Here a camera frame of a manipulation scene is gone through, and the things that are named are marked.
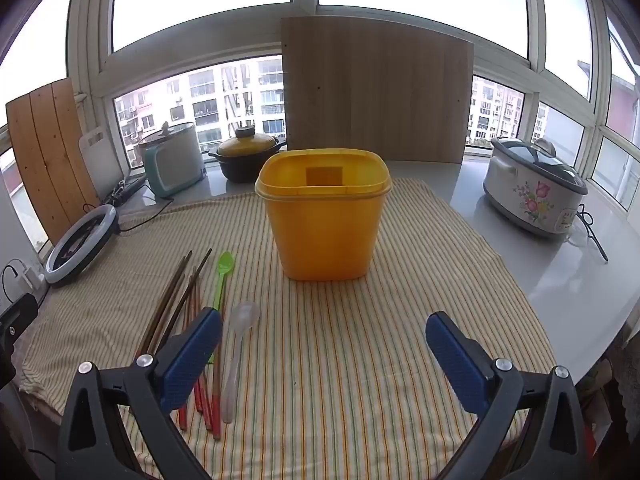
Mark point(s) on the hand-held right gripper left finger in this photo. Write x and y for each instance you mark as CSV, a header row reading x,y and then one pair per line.
x,y
192,355

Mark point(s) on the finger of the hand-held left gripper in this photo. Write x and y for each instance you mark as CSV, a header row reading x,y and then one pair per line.
x,y
17,315

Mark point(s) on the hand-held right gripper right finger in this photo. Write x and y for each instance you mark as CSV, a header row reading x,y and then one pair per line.
x,y
455,360

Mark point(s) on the red-tipped wooden chopstick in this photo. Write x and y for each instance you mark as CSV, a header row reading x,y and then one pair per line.
x,y
183,417
199,400
207,417
216,425

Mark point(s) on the clear plastic spoon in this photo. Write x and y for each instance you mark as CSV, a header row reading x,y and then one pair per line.
x,y
245,315

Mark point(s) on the green plastic spoon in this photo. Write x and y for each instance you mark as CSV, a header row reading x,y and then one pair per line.
x,y
226,262

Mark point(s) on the yellow plastic container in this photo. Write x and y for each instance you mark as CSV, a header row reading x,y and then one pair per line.
x,y
320,230

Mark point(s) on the white charger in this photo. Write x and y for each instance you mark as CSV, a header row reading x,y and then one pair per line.
x,y
27,274

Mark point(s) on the striped tablecloth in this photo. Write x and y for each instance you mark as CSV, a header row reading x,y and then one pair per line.
x,y
350,340

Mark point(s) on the dark patterned cloth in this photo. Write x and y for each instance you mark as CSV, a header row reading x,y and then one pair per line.
x,y
607,385

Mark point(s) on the brown plank board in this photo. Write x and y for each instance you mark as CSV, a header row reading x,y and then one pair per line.
x,y
50,160

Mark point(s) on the white cutting board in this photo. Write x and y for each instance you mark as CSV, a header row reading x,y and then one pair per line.
x,y
102,170

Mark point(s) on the white floral slow cooker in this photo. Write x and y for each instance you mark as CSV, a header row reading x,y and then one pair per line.
x,y
530,195

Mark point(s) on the teal rice cooker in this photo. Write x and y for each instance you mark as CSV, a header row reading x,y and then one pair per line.
x,y
175,165

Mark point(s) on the black pot with yellow lid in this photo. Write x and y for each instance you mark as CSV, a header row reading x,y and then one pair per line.
x,y
245,160

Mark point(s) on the apartment buildings outside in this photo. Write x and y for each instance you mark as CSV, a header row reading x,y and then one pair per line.
x,y
210,95

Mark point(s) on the light wooden board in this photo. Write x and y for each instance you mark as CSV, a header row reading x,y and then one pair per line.
x,y
375,95

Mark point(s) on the white window frame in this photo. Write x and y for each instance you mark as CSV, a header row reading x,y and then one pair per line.
x,y
200,45

